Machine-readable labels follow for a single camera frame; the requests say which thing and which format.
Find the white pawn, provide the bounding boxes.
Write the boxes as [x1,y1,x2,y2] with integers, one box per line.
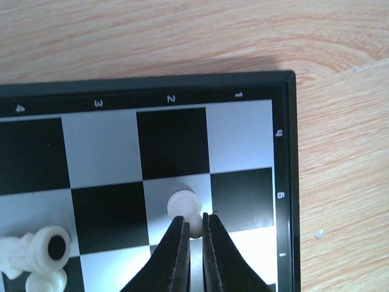
[25,269,67,292]
[167,190,202,239]

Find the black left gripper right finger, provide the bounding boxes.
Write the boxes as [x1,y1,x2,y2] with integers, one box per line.
[202,212,271,292]

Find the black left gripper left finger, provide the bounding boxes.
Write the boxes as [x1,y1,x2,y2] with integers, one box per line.
[122,215,190,292]

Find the black white chess board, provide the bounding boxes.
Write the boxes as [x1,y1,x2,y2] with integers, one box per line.
[1,71,301,291]

